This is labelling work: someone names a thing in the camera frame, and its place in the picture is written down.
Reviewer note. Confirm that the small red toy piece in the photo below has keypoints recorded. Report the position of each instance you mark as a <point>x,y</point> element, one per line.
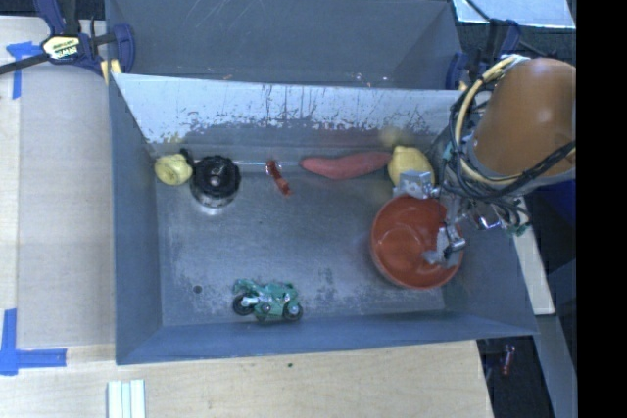
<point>277,176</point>

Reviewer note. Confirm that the small yellow toy fruit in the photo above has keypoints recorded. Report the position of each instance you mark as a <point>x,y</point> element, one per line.
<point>172,169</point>

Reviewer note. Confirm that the yellow toy lemon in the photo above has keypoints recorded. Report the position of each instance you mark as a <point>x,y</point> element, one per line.
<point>406,161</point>

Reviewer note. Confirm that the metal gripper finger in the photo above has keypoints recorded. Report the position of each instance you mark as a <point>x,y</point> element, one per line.
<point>450,247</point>
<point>416,185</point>

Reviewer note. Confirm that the grey metal bin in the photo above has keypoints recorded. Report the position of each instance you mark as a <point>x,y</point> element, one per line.
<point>303,240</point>

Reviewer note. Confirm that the pale wood board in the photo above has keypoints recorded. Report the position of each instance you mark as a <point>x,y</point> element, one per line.
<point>63,210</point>

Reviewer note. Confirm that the black round knob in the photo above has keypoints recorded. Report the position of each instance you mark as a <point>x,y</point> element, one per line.
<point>215,181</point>

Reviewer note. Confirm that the red-brown toy sweet potato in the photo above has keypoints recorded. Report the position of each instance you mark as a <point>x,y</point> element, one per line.
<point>343,165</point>

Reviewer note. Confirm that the red bowl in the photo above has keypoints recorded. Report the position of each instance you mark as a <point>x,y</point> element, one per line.
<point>401,245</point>

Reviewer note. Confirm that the green toy motorcycle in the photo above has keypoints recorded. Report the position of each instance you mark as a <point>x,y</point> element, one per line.
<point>269,301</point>

